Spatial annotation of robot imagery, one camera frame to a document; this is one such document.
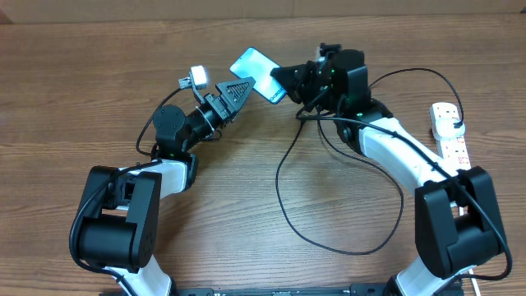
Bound Samsung Galaxy smartphone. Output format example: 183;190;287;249
229;47;286;104

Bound black USB charging cable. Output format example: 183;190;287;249
275;67;465;257

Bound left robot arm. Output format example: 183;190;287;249
69;77;256;295

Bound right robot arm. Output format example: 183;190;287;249
270;49;513;295

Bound white USB charger plug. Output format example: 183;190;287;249
432;118;466;141

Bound white power strip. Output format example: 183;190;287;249
429;102;473;217

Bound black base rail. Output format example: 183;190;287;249
98;281;465;296

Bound white power strip cord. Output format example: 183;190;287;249
468;266;482;296

